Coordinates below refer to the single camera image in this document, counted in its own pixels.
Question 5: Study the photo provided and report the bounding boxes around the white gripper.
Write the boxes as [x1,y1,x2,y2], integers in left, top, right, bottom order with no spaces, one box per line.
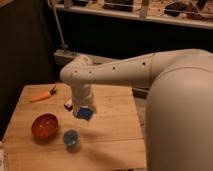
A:
[72,93,97,121]

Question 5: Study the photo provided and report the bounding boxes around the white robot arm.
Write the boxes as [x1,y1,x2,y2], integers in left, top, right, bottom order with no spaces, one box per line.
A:
[60,49,213,171]

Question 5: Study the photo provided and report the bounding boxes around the orange ceramic bowl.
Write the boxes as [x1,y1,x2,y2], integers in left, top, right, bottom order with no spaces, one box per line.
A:
[31,114,59,139]

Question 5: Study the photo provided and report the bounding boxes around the orange carrot toy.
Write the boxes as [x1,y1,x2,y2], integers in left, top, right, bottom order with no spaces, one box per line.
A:
[29,86,56,102]

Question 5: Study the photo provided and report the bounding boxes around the blue glass cup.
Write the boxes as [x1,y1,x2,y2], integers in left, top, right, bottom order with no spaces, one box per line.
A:
[63,130,79,148]

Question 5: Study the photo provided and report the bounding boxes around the metal pole stand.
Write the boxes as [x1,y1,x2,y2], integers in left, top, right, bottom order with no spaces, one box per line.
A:
[50,0,77,57]

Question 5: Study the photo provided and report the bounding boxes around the wooden table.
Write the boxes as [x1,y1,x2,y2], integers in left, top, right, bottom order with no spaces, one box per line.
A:
[3,83,146,171]

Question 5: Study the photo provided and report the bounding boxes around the white shelf ledge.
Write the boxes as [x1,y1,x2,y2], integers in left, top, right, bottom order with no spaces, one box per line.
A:
[55,4,213,30]

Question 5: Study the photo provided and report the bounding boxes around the black object on shelf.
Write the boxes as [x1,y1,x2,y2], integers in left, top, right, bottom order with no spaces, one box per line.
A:
[164,2,187,17]

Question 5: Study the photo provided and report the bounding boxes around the grey metal rail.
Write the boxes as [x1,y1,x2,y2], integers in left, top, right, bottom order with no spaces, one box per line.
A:
[53,49,114,66]

